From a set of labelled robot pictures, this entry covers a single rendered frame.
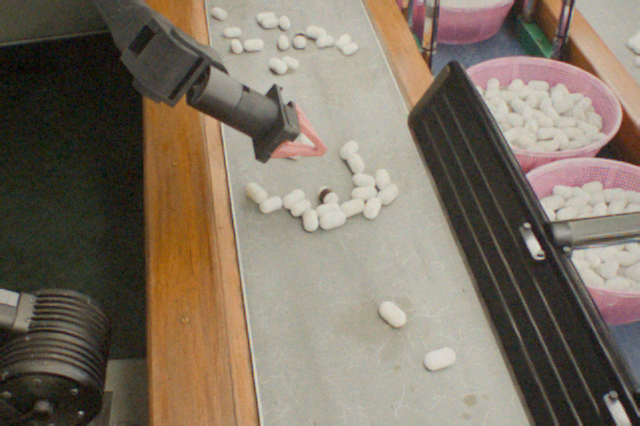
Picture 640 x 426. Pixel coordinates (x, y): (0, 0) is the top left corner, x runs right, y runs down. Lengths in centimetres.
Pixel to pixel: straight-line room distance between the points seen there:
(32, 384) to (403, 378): 41
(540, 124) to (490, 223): 74
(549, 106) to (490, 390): 59
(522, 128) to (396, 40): 29
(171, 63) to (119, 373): 54
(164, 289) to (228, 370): 15
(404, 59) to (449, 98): 69
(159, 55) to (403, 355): 45
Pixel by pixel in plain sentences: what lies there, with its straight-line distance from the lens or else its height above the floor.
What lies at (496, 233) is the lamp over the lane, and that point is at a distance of 66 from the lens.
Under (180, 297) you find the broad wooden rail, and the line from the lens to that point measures 105.
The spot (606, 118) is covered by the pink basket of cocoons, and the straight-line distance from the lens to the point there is 142.
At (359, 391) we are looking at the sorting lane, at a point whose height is 74.
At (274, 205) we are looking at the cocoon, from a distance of 117.
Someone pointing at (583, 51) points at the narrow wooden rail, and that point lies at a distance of 154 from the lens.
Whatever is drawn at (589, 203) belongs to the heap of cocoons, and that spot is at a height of 73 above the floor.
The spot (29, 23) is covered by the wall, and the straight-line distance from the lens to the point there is 293.
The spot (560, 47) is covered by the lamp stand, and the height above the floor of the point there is 75.
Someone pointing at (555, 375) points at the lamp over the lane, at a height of 108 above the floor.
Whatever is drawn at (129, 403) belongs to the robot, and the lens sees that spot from 132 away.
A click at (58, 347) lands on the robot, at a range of 100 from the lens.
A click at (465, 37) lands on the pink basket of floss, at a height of 69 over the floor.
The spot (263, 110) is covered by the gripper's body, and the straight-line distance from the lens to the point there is 108.
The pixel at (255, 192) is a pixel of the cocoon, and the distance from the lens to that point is 118.
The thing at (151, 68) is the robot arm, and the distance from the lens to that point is 103.
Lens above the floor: 153
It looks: 42 degrees down
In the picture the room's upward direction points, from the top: straight up
